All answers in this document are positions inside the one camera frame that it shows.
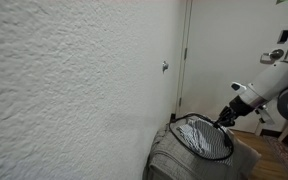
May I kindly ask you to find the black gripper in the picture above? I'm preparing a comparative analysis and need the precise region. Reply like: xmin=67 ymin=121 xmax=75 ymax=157
xmin=217 ymin=106 xmax=237 ymax=127

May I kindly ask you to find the black power cord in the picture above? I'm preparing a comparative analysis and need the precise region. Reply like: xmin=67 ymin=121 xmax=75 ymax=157
xmin=168 ymin=113 xmax=235 ymax=162

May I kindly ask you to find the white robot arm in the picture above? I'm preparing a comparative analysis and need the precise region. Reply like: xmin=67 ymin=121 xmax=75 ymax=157
xmin=216 ymin=61 xmax=288 ymax=127

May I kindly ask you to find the striped cloth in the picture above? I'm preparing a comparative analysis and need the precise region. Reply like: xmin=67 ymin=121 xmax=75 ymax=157
xmin=177 ymin=118 xmax=233 ymax=166

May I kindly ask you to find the wooden furniture leg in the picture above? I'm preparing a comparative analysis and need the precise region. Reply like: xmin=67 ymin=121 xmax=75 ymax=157
xmin=278 ymin=124 xmax=288 ymax=142

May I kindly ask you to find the white door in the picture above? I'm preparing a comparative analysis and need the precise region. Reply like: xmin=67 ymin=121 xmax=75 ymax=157
xmin=180 ymin=0 xmax=288 ymax=133

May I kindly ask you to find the black door lock plate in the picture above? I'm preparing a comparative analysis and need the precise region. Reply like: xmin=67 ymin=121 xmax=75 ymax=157
xmin=278 ymin=30 xmax=288 ymax=44

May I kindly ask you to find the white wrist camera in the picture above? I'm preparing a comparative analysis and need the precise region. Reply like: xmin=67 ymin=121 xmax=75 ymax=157
xmin=231 ymin=82 xmax=247 ymax=93

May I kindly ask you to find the silver door handle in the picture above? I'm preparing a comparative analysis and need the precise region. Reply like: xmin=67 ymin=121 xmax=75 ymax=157
xmin=260 ymin=49 xmax=284 ymax=64

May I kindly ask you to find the round metal wall fixture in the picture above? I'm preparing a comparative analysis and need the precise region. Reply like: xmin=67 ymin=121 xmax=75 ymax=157
xmin=162 ymin=61 xmax=169 ymax=73

